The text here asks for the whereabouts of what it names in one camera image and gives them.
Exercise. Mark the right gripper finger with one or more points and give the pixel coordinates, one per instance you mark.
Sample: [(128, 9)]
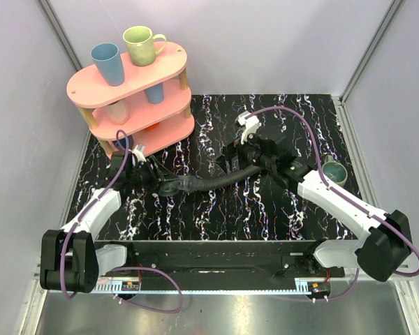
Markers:
[(232, 164), (229, 151)]

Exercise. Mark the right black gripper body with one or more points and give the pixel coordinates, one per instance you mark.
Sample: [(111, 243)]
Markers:
[(248, 154)]

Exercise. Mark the blue plastic tumbler on top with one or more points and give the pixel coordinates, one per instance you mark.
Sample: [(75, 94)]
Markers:
[(108, 61)]

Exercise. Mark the pink three-tier wooden shelf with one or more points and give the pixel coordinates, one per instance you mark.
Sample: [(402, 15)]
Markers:
[(91, 94)]

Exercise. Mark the dark blue cup bottom shelf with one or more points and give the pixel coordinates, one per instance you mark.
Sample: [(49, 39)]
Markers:
[(123, 142)]

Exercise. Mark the white faceted cup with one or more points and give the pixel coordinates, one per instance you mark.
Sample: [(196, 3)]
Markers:
[(118, 112)]

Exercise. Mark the clear plastic canister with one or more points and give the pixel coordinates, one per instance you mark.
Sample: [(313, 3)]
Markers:
[(188, 183)]

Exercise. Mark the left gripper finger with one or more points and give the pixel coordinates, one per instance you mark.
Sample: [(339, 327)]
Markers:
[(163, 174), (169, 188)]

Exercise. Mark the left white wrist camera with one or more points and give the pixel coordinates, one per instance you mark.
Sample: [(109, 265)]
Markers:
[(138, 152)]

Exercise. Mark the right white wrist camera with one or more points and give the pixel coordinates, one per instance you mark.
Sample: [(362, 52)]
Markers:
[(249, 123)]

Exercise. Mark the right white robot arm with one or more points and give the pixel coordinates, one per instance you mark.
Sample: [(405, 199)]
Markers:
[(382, 243)]

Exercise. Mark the blue cup middle shelf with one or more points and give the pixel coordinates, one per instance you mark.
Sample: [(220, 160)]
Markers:
[(155, 94)]

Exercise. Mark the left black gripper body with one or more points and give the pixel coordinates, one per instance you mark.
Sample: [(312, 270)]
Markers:
[(154, 171)]

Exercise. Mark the green ceramic mug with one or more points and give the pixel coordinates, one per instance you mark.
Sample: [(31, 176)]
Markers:
[(142, 45)]

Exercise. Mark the teal ceramic cup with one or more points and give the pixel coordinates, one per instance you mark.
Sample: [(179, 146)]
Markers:
[(334, 170)]

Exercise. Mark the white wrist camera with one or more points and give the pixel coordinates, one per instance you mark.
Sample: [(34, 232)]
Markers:
[(138, 152), (249, 123)]

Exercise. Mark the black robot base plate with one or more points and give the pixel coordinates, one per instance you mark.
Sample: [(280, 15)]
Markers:
[(216, 266)]

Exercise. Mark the orange object on shelf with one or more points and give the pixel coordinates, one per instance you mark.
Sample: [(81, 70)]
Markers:
[(152, 127)]

